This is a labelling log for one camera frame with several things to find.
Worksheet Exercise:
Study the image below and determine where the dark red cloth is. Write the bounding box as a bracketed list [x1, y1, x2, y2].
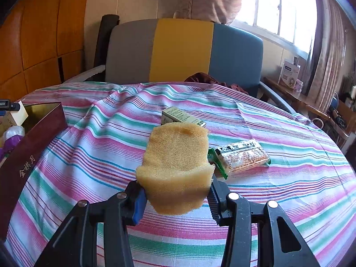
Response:
[184, 72, 248, 94]

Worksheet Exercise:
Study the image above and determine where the yellow sponge block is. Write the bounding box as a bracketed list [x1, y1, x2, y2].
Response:
[136, 122, 215, 215]

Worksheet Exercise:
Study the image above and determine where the wooden wardrobe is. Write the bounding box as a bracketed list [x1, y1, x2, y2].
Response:
[1, 0, 86, 101]

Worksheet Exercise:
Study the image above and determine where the small green white box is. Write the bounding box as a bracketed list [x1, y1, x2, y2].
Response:
[160, 107, 206, 127]

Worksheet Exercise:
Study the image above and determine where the black rolled mat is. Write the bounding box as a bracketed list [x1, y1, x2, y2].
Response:
[93, 14, 120, 68]

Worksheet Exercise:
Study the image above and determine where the white plastic-wrapped bundle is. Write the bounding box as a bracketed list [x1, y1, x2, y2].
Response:
[2, 125, 25, 142]

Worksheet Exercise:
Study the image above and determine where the purple snack packet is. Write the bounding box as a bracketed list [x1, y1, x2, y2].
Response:
[0, 135, 23, 160]

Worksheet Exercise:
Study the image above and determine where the striped bedsheet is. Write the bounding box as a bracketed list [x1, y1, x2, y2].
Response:
[4, 82, 355, 266]

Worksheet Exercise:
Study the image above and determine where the gold tin box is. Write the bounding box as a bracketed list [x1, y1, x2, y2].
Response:
[0, 102, 68, 241]

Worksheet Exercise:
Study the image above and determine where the white carton box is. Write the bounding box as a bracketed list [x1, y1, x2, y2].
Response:
[0, 109, 28, 135]

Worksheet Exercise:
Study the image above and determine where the white box on table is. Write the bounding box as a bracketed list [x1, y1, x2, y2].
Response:
[277, 60, 301, 89]

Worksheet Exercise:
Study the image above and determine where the wooden side table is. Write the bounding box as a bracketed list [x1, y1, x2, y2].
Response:
[263, 77, 355, 149]

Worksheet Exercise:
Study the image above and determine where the tricolour armchair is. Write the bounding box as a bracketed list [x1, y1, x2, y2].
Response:
[68, 18, 294, 113]

